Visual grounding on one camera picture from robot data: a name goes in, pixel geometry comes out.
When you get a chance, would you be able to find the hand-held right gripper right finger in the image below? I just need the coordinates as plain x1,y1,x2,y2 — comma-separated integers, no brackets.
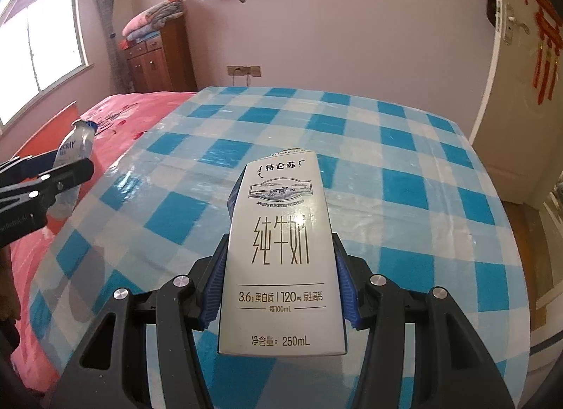
332,233,515,409

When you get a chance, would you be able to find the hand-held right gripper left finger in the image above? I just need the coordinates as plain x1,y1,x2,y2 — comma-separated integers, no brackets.
50,233,229,409

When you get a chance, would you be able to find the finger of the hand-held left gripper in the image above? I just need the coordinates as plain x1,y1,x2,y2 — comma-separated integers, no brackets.
0,158,95,217
0,155,56,188

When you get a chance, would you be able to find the white milk carton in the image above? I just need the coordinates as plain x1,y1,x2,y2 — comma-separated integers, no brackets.
217,149,348,357

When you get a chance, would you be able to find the pink bed cover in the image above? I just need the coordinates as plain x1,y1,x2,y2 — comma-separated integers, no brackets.
0,91,197,381

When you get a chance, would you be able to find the blue checked tablecloth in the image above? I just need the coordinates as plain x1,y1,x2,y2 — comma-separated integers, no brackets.
31,86,535,409

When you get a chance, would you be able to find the window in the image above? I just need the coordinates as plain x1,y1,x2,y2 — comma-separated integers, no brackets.
0,0,95,128

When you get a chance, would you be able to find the wooden cabinet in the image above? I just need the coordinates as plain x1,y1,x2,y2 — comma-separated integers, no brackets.
123,18,198,94

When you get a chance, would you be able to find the grey mesh curtain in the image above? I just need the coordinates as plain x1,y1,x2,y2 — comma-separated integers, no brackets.
90,0,129,95

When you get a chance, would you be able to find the folded floral blanket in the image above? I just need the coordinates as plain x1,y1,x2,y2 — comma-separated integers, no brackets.
122,0,185,41

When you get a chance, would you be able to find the white door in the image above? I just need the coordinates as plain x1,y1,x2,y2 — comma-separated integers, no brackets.
468,0,563,206

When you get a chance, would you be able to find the red hanging door decoration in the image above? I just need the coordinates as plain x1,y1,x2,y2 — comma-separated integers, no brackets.
512,0,563,104

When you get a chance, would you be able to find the metal door handle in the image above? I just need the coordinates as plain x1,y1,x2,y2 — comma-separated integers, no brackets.
501,5,531,45

